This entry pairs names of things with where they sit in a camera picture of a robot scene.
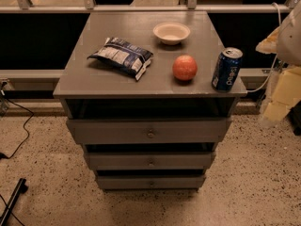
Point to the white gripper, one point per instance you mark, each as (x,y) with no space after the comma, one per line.
(291,41)

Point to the grey top drawer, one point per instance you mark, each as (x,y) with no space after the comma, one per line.
(134,132)

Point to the grey drawer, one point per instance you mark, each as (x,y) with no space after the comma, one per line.
(134,132)
(149,161)
(149,182)

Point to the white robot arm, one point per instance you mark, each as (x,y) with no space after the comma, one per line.
(288,46)

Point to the grey wooden drawer cabinet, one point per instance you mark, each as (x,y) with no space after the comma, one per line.
(91,90)

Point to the grey bottom drawer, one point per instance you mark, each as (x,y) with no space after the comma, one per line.
(149,182)

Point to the grey middle drawer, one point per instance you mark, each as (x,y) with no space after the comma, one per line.
(149,161)

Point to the blue pepsi can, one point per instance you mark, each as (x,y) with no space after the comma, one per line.
(226,69)

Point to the orange fruit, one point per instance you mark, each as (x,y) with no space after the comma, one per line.
(184,68)

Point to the white bowl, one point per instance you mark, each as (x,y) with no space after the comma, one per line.
(171,33)

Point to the blue chip bag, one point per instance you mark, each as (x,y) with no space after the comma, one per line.
(127,57)

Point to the black bar on floor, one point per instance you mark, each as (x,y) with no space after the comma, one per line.
(19,189)

